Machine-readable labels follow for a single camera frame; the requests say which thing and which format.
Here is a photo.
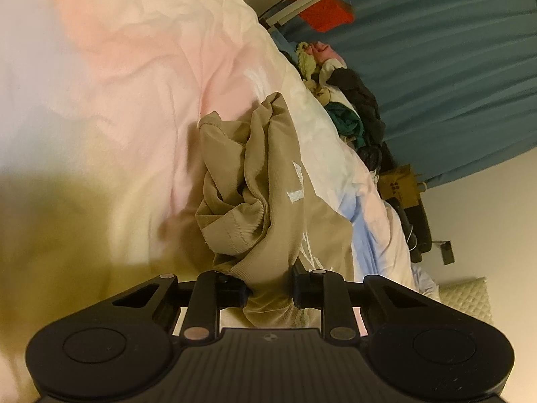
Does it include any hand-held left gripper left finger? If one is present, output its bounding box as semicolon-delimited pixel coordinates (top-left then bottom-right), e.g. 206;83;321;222
111;271;248;341

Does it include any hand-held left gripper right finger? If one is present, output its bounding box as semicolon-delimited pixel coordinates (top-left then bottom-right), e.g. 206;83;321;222
289;262;424;341

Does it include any beige garment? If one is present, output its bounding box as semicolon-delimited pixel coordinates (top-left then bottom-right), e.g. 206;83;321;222
195;91;357;328

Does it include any black bag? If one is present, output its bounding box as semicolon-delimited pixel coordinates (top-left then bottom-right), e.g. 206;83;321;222
390;197;433;261

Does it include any brown cardboard box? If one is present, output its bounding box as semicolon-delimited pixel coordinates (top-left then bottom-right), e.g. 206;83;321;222
378;164;424;208

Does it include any white quilted pad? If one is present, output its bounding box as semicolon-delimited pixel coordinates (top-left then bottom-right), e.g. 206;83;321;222
438;277;492;326

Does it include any green garment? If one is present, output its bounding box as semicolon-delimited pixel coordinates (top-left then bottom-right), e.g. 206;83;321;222
325;103;363;137

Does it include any black garment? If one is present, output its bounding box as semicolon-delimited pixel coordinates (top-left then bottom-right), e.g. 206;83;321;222
327;68;387;152

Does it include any white garment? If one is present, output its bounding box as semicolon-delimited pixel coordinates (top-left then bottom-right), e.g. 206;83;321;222
316;56;349;89

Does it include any pale yellow-green garment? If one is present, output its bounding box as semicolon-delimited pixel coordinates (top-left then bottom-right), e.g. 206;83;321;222
296;42;320;82

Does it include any pink garment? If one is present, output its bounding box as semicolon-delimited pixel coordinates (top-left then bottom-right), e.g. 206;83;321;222
312;41;342;65

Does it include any light blue garment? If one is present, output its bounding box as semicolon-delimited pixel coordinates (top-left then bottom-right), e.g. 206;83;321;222
271;27;296;55

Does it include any pastel white duvet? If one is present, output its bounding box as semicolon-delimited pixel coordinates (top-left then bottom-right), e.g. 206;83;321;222
0;0;441;387

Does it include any blue curtain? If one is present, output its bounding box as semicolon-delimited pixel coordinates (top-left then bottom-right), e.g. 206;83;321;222
268;0;537;187

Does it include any small dark wall fixture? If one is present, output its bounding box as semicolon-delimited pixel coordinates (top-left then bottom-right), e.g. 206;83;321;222
434;240;454;266

